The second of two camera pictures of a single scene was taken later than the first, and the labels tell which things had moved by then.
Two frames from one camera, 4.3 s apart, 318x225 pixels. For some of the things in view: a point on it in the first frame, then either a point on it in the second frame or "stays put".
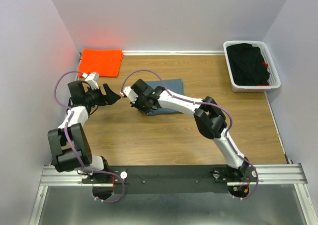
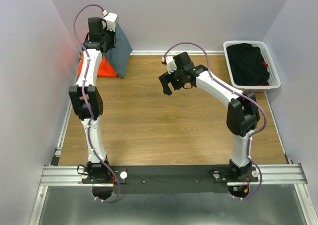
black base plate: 169,179 stays put
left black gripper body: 95,97 to 108,37
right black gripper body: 140,104 to 178,81
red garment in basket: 266,65 stays put
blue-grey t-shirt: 174,86 to 119,57
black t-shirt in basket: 246,65 stays put
